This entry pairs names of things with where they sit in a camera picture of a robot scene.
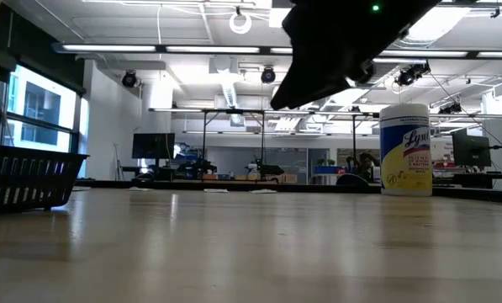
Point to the black desktop robot arm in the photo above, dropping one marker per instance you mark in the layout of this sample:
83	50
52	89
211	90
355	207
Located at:
200	166
265	169
366	164

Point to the black metal workstation frame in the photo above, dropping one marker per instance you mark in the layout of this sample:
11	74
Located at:
234	111

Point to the blue storage bin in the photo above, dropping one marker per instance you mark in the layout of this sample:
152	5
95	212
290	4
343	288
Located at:
330	170

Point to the Lysol disinfecting wipes canister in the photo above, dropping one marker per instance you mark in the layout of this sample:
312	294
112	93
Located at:
406	151

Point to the LED light bar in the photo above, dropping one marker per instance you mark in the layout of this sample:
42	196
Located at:
149	48

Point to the brown cardboard box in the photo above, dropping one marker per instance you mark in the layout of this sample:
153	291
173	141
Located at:
286	178

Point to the black round tracking camera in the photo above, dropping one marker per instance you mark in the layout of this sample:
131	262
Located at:
268	75
129	79
412	73
450	108

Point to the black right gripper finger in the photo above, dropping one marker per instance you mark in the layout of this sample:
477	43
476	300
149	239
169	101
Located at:
301	90

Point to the black perforated plastic basket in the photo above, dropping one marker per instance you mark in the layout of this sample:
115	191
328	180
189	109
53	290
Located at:
23	177

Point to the large glass window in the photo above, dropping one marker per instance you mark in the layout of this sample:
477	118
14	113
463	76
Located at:
44	113

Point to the black stand-mounted monitor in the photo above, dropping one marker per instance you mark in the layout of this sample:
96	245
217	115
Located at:
153	145

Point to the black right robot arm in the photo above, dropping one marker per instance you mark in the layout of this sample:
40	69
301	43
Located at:
402	12

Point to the black office chair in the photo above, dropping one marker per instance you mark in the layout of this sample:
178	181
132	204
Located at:
351	180

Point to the silver ventilation duct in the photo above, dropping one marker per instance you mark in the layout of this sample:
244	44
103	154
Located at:
385	69

